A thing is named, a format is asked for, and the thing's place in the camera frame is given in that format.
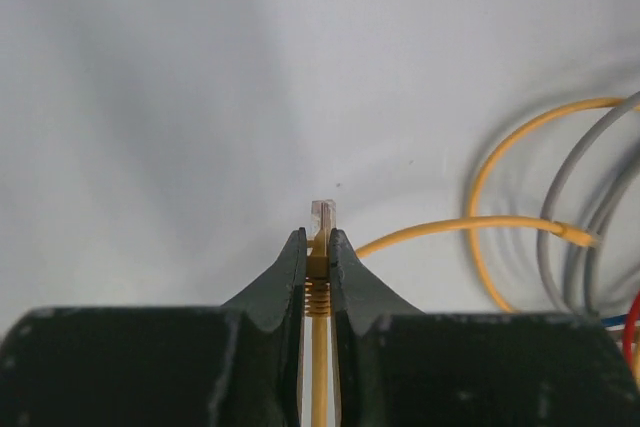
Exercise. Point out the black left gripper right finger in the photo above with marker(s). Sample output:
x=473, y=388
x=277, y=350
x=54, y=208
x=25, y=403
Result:
x=398, y=366

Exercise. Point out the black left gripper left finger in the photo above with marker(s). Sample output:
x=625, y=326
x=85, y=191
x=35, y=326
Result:
x=236, y=364

